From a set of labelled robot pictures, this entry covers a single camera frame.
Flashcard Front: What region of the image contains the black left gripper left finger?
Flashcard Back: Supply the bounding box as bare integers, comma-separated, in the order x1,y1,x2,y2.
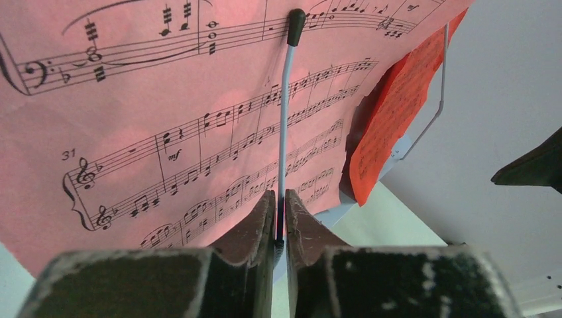
19,190,276,317

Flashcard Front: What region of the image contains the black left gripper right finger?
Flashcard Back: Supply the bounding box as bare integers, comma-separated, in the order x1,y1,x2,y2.
285,189,522,317

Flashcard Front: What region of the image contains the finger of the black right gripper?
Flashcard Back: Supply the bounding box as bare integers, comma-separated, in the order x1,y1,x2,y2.
491,128,561,193

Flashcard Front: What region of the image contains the light blue music stand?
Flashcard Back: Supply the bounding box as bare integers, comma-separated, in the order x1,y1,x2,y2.
263,7,451,273

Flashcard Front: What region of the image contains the red sheet music page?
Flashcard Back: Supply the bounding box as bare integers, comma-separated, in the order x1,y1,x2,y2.
349,9,468,206

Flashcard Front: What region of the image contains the pink sheet music page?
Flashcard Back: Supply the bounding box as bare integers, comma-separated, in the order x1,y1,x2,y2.
1,1,470,276

